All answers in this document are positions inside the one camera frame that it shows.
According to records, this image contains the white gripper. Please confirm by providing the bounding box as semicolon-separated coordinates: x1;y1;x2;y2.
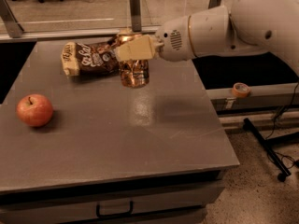
114;16;194;62

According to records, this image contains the orange soda can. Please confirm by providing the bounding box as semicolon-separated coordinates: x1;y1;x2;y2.
117;28;150;89

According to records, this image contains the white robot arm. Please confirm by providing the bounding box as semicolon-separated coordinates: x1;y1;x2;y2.
115;0;299;75

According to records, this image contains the brown chip bag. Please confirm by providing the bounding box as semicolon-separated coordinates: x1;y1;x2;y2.
61;37;119;77

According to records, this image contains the orange tape roll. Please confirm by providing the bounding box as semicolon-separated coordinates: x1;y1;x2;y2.
232;82;250;98

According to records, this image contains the red apple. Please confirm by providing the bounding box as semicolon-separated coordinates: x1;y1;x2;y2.
16;94;53;127

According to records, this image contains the grey table drawer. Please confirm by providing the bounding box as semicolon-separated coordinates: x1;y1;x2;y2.
0;180;224;224

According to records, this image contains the black stand leg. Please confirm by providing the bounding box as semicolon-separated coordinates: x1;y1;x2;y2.
243;119;299;182

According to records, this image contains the middle metal glass bracket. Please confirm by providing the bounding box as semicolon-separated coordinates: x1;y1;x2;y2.
129;0;142;32

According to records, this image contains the left metal glass bracket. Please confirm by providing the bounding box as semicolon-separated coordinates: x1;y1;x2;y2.
0;0;24;38

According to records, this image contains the black cable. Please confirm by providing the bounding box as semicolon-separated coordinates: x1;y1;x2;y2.
264;81;299;170

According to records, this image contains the black drawer handle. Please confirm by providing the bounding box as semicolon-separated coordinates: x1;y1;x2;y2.
95;201;134;219

